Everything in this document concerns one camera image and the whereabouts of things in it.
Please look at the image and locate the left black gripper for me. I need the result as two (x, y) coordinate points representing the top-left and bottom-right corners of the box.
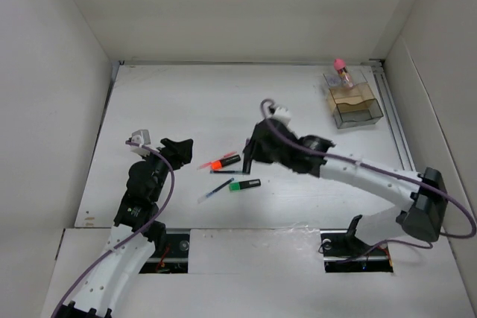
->
(140, 139), (191, 201)

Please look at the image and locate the blue pen refill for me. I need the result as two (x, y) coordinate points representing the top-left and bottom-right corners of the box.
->
(198, 178), (235, 204)
(209, 170), (245, 175)

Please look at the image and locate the green highlighter marker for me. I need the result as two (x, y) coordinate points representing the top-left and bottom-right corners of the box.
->
(229, 179), (261, 191)

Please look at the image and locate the pink cap lead tube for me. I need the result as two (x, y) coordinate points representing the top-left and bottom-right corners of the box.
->
(333, 58), (354, 89)

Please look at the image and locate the orange highlighter marker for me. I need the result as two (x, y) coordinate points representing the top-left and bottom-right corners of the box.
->
(210, 154), (241, 171)

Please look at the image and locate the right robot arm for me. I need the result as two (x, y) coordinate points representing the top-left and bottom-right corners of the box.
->
(243, 119), (447, 254)

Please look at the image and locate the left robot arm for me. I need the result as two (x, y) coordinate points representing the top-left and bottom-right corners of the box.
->
(52, 131), (194, 317)

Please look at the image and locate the clear plastic tray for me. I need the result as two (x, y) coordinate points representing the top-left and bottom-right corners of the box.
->
(321, 69), (367, 91)

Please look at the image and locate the amber plastic tray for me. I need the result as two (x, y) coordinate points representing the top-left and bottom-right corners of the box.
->
(326, 83), (376, 114)

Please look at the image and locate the grey plastic tray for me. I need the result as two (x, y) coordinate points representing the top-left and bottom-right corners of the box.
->
(332, 99), (383, 129)

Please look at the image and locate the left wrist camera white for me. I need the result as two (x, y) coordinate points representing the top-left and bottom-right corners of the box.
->
(130, 130), (151, 156)

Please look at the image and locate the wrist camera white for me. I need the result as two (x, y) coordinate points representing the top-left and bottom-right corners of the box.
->
(268, 105), (291, 126)
(130, 130), (151, 156)

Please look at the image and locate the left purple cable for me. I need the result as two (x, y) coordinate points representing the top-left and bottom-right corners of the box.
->
(51, 139), (175, 318)

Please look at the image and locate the purple cable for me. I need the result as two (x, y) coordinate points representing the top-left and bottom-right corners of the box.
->
(51, 139), (175, 318)
(259, 98), (477, 250)

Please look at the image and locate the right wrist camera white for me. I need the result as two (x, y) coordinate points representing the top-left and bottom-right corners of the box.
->
(268, 105), (291, 126)

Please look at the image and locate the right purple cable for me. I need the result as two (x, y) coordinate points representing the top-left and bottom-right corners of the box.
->
(259, 98), (477, 250)

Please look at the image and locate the aluminium rail frame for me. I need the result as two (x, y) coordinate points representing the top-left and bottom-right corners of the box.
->
(111, 60), (414, 168)

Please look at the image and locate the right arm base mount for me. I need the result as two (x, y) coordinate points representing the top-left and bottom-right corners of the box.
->
(318, 215), (394, 273)

